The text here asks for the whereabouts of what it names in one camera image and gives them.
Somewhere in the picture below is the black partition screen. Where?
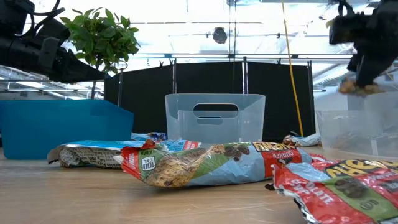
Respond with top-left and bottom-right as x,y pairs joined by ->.
103,60 -> 315,143

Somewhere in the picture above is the green leafy plant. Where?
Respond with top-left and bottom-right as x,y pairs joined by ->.
60,7 -> 141,100

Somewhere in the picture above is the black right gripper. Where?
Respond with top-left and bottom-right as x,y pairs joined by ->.
328,0 -> 398,88

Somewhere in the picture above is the blue container lid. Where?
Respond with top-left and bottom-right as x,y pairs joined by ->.
0,98 -> 135,161

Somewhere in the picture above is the clear plastic bin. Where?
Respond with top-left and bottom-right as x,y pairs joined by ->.
315,90 -> 398,160
164,93 -> 267,146

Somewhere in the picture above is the yellow cable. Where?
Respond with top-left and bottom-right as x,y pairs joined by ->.
280,0 -> 305,138

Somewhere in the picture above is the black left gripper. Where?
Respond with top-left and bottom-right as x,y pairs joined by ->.
0,18 -> 106,84

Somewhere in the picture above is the dark blue granola bar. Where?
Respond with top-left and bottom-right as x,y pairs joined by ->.
130,131 -> 169,142

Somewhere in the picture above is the black round fixture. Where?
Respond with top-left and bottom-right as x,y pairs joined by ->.
212,27 -> 228,45

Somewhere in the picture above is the red green granola bar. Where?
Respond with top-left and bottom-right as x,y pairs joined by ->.
264,157 -> 398,224
113,141 -> 314,189

